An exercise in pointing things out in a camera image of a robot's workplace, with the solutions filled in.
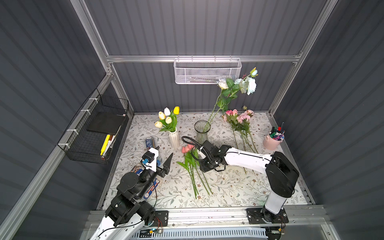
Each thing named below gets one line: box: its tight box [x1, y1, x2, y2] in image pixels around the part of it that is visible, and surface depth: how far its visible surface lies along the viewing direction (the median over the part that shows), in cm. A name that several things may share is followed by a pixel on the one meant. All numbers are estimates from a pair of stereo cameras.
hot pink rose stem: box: [225, 109, 241, 136], surface depth 111 cm
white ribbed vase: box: [168, 127, 180, 151], surface depth 92 cm
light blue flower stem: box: [216, 67, 259, 115], surface depth 72 cm
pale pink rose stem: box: [231, 109, 247, 150], surface depth 111 cm
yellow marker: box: [100, 134, 111, 156], surface depth 72 cm
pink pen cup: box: [263, 122, 286, 151], surface depth 94 cm
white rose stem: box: [206, 79, 234, 127], surface depth 78 cm
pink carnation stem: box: [242, 109, 259, 154], surface depth 111 cm
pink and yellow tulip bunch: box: [154, 106, 180, 132], surface depth 81 cm
